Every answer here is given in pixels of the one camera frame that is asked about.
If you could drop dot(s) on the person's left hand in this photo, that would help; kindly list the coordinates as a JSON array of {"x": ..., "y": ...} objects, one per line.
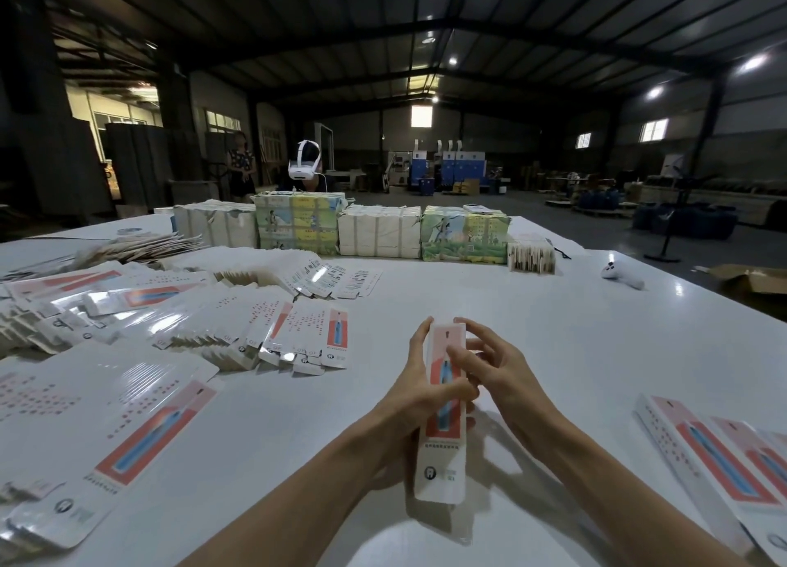
[{"x": 406, "y": 401}]

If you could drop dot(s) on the person's right hand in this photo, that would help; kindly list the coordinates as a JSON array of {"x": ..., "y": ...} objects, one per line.
[{"x": 510, "y": 388}]

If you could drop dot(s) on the toothbrush carton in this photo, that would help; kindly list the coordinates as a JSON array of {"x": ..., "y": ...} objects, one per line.
[{"x": 440, "y": 468}]

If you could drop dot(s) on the pile of carton blanks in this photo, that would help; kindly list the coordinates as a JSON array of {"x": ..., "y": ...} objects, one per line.
[{"x": 123, "y": 376}]

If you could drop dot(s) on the person's left forearm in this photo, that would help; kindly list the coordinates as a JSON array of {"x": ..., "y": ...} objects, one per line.
[{"x": 295, "y": 511}]

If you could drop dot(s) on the person's right forearm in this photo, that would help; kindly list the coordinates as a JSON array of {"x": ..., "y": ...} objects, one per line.
[{"x": 633, "y": 505}]

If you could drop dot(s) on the small beige card stack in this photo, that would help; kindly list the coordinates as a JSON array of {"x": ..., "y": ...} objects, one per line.
[{"x": 531, "y": 257}]

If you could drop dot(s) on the small black tool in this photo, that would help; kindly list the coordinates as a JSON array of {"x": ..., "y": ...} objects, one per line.
[{"x": 560, "y": 250}]

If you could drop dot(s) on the green printed carton bundle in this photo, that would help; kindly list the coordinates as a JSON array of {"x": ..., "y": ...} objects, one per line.
[{"x": 465, "y": 235}]

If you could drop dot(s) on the small white object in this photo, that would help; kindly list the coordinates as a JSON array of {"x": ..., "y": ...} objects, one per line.
[{"x": 621, "y": 272}]

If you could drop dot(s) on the row of white cartons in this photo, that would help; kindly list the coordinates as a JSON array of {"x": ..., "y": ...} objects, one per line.
[
  {"x": 215, "y": 225},
  {"x": 381, "y": 232}
]

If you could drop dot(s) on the green yellow carton bundle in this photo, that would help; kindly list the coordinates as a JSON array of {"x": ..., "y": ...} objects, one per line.
[{"x": 301, "y": 224}]

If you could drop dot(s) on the blue machine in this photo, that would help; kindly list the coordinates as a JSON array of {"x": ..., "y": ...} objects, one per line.
[{"x": 461, "y": 170}]

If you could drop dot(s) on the blue bins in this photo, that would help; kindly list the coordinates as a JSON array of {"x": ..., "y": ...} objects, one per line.
[{"x": 686, "y": 220}]

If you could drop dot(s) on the black floor stand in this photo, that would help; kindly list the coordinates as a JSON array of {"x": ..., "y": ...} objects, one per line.
[{"x": 683, "y": 210}]

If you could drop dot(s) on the white headset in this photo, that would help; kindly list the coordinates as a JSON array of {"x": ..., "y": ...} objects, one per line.
[{"x": 305, "y": 165}]

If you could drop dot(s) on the open cardboard box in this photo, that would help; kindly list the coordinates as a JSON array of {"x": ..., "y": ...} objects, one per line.
[{"x": 750, "y": 288}]

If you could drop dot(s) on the square bright window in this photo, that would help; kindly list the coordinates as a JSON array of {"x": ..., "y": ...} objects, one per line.
[{"x": 422, "y": 116}]

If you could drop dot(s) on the grey crate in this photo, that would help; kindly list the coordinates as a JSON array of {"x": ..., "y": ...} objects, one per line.
[{"x": 193, "y": 192}]

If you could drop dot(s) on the pile of grey flat sheets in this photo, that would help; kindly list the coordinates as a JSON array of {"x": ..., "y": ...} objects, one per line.
[{"x": 117, "y": 251}]

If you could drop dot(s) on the dark grey cabinet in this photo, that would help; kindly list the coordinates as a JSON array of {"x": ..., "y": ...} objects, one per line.
[{"x": 138, "y": 167}]

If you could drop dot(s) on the small wall window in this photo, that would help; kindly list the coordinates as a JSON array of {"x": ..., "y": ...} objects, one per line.
[{"x": 583, "y": 140}]

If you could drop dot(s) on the double wall window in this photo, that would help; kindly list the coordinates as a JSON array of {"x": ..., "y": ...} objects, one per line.
[{"x": 654, "y": 130}]

